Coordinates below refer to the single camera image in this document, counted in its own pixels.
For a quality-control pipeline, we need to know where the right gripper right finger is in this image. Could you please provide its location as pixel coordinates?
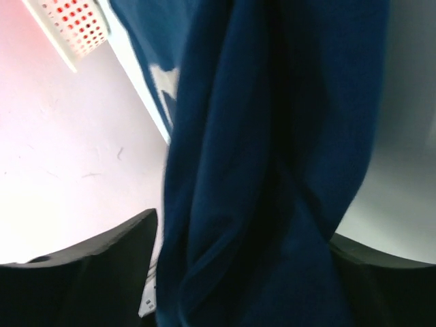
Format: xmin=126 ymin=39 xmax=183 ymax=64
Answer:
xmin=330 ymin=234 xmax=436 ymax=327

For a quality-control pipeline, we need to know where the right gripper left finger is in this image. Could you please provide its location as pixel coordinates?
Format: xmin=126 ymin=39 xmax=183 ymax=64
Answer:
xmin=1 ymin=209 xmax=157 ymax=327

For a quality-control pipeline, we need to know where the blue t shirt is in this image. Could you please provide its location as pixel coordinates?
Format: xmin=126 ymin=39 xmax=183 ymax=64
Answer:
xmin=111 ymin=1 xmax=390 ymax=326

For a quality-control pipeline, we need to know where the white plastic laundry basket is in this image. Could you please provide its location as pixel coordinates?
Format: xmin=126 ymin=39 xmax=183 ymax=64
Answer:
xmin=22 ymin=0 xmax=110 ymax=72

